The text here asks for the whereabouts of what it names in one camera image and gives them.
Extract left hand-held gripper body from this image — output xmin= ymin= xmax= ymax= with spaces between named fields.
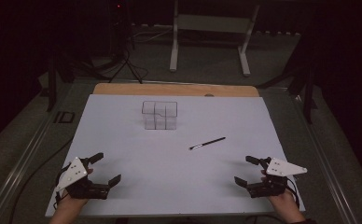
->
xmin=55 ymin=157 xmax=110 ymax=200

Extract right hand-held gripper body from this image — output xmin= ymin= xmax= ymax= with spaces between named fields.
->
xmin=246 ymin=157 xmax=308 ymax=199

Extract person's left hand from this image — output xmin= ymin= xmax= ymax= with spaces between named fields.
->
xmin=57 ymin=189 xmax=90 ymax=211

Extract person's right hand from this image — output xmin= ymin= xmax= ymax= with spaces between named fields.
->
xmin=260 ymin=169 xmax=299 ymax=214

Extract black pen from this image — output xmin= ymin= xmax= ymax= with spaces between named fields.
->
xmin=188 ymin=136 xmax=227 ymax=151

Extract white table mat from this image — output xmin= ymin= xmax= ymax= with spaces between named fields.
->
xmin=45 ymin=93 xmax=306 ymax=218

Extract clear plastic organizer box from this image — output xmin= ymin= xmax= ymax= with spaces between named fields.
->
xmin=141 ymin=100 xmax=178 ymax=131

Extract black tripod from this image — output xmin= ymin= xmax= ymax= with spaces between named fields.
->
xmin=108 ymin=0 xmax=144 ymax=85

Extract white metal stand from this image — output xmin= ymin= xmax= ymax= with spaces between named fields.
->
xmin=169 ymin=0 xmax=261 ymax=77

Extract left hand-held gripper cable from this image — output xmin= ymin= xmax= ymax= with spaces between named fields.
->
xmin=51 ymin=163 xmax=72 ymax=210

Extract hand-held gripper cable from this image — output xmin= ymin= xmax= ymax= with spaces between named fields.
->
xmin=51 ymin=163 xmax=72 ymax=210
xmin=285 ymin=175 xmax=302 ymax=210

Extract right hand-held gripper cable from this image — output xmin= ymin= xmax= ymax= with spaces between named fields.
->
xmin=285 ymin=175 xmax=302 ymax=210

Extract black floor cable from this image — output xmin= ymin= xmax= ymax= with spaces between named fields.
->
xmin=7 ymin=136 xmax=75 ymax=224

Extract metal floor rail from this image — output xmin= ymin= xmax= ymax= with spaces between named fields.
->
xmin=0 ymin=81 xmax=77 ymax=224
xmin=289 ymin=88 xmax=359 ymax=224

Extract black rectangular frame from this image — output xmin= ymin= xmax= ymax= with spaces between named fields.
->
xmin=53 ymin=110 xmax=77 ymax=125

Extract black stand post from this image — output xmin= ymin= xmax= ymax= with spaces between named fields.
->
xmin=302 ymin=69 xmax=319 ymax=124

